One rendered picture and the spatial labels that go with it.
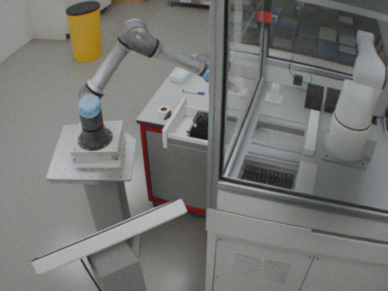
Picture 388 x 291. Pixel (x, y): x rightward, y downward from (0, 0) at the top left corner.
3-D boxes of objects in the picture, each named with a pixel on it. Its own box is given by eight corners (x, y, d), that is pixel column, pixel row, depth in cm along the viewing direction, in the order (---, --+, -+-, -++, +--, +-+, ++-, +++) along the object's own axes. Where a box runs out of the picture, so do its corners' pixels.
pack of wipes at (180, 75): (182, 84, 257) (182, 78, 254) (169, 81, 260) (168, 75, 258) (193, 74, 267) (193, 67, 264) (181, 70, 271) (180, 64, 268)
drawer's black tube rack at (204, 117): (186, 142, 203) (186, 131, 198) (197, 120, 215) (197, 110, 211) (231, 151, 197) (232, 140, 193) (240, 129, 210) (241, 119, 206)
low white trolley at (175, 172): (147, 210, 279) (135, 119, 230) (178, 153, 324) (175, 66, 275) (230, 231, 264) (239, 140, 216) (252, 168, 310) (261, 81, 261)
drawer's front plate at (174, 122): (163, 148, 202) (161, 130, 195) (183, 114, 223) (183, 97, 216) (166, 148, 201) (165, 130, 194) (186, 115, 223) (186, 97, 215)
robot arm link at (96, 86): (74, 110, 198) (134, 22, 178) (73, 94, 209) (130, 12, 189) (93, 119, 205) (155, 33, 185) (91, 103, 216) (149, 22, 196)
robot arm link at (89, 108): (81, 132, 194) (77, 109, 185) (80, 116, 204) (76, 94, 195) (104, 127, 196) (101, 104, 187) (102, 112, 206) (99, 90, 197)
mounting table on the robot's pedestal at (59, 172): (51, 194, 201) (45, 178, 193) (67, 140, 235) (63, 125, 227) (133, 196, 201) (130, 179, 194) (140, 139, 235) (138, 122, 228)
